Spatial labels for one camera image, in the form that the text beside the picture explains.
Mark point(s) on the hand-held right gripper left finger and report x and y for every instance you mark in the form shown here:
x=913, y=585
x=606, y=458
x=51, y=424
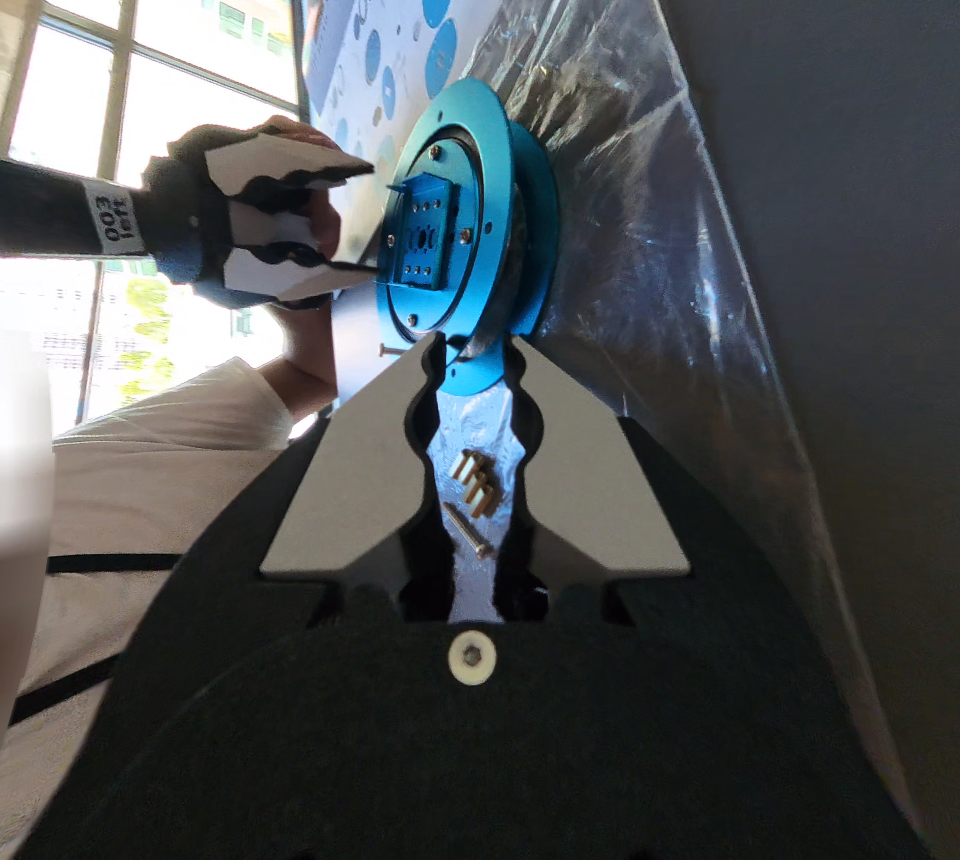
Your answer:
x=345, y=500

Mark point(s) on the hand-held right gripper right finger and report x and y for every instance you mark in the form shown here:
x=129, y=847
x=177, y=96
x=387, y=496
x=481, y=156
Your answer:
x=600, y=500

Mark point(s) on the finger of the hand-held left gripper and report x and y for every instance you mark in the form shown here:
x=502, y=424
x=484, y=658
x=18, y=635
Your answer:
x=277, y=278
x=285, y=162

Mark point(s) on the long silver screw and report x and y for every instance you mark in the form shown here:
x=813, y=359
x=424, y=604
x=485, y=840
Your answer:
x=469, y=531
x=394, y=350

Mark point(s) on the round bearing with blue bracket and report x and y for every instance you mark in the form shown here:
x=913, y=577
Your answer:
x=424, y=229

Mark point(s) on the large clear plastic bag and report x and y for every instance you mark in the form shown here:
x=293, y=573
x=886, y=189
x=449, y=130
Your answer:
x=675, y=199

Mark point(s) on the person's left forearm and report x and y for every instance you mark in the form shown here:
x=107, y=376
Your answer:
x=307, y=350

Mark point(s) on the grey desk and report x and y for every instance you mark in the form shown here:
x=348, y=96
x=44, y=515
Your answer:
x=825, y=124

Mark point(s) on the person's left hand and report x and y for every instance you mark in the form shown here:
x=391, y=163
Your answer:
x=326, y=222

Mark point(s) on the large window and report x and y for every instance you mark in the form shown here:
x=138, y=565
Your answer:
x=75, y=87

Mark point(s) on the assembly manual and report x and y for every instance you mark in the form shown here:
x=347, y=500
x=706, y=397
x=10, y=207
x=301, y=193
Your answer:
x=397, y=27

